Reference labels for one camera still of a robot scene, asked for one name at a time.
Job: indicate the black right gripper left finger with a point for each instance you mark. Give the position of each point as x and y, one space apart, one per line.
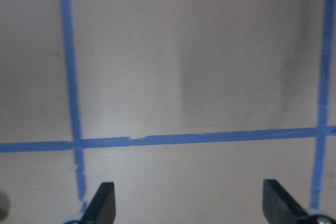
102 208

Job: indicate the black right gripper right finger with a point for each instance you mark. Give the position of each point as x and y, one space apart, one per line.
279 207

